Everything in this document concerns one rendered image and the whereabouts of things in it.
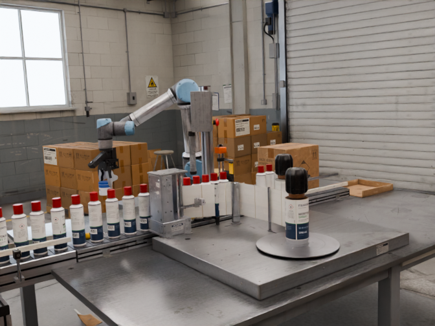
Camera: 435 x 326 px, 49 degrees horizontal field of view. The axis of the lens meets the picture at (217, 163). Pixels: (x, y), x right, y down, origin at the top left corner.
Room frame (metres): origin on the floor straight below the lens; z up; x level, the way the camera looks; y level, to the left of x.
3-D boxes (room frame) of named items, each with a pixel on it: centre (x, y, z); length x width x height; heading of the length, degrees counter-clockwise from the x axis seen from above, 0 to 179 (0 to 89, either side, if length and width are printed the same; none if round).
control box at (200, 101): (2.33, 0.07, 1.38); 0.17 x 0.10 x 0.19; 1
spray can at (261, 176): (2.43, -0.22, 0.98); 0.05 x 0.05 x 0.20
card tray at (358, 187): (2.91, -0.88, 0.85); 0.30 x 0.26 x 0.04; 126
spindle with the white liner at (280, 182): (2.14, -0.30, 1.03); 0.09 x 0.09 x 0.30
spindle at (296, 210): (1.74, -0.29, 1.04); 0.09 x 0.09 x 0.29
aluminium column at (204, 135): (2.41, 0.05, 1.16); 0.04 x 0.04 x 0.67; 36
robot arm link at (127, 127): (2.56, 0.49, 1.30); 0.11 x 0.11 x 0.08; 7
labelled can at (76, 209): (1.86, 0.56, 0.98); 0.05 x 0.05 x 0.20
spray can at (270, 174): (2.47, -0.27, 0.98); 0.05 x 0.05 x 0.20
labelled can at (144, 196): (2.03, 0.32, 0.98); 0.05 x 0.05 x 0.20
